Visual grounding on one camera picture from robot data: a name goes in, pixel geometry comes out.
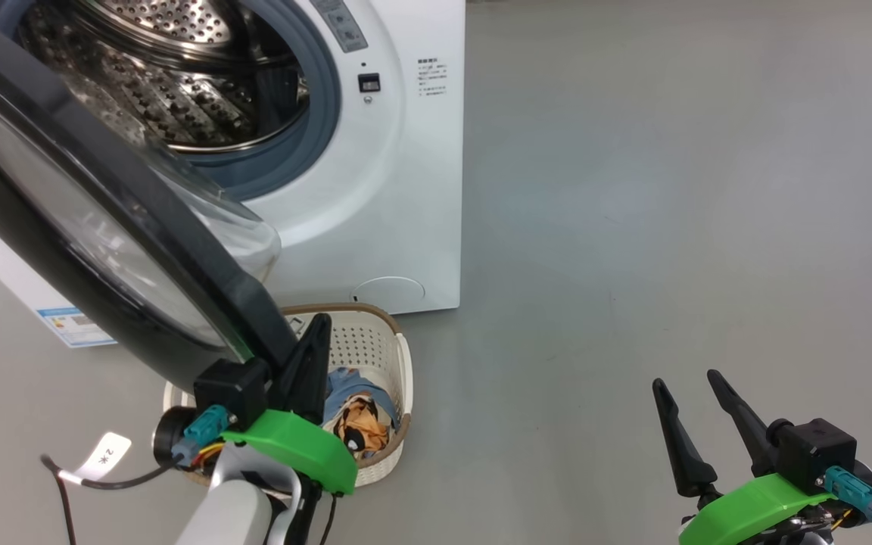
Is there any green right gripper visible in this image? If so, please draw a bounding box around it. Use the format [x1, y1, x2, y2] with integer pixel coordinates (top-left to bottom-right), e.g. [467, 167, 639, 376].
[652, 369, 872, 545]

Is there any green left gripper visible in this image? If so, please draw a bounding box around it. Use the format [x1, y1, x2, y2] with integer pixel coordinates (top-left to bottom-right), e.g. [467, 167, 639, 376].
[152, 313, 359, 495]

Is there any blue garment with orange prints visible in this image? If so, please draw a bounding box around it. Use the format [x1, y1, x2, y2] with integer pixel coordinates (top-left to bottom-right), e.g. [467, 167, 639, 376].
[322, 367, 399, 425]

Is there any cream garment with orange print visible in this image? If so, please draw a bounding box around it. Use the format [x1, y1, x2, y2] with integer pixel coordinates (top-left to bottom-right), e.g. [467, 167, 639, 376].
[334, 394, 399, 455]

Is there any black round washer door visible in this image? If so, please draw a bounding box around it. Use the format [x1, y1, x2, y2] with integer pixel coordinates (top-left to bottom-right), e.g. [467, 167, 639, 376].
[0, 4, 299, 394]

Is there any white front-load washing machine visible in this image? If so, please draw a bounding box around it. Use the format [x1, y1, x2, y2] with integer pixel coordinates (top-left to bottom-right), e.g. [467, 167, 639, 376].
[0, 0, 466, 349]

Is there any grey rubber door gasket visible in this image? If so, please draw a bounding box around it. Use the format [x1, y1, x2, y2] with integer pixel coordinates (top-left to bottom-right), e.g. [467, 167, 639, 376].
[0, 0, 342, 201]

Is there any perforated steel washer drum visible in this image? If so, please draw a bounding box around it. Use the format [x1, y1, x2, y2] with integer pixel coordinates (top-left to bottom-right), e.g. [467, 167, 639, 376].
[16, 0, 310, 148]

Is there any cream perforated laundry basket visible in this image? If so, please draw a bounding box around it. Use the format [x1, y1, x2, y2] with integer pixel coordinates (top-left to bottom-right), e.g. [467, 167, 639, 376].
[163, 304, 413, 487]

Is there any round white filter cover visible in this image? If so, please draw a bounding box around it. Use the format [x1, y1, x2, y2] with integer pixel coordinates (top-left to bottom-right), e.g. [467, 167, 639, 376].
[350, 276, 426, 305]

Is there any blue energy label sticker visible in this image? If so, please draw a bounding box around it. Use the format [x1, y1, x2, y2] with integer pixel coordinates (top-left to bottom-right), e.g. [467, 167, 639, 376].
[36, 307, 117, 349]

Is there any small printed text label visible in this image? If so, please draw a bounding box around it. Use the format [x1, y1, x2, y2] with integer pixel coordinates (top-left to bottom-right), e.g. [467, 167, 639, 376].
[417, 58, 449, 99]

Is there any grey warning sticker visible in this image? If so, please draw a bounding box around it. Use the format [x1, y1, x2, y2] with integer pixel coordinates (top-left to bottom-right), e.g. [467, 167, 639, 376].
[311, 0, 369, 54]

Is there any teal cable connector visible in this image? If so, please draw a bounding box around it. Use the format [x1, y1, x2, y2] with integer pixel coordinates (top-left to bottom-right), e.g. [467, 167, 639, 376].
[173, 405, 229, 464]
[824, 466, 872, 528]

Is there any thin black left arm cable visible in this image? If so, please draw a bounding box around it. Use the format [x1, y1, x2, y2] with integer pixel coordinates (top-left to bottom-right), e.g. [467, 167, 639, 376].
[41, 453, 179, 545]

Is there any white cable tag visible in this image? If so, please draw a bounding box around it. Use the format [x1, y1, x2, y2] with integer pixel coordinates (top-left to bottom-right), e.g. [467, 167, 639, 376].
[73, 431, 132, 484]

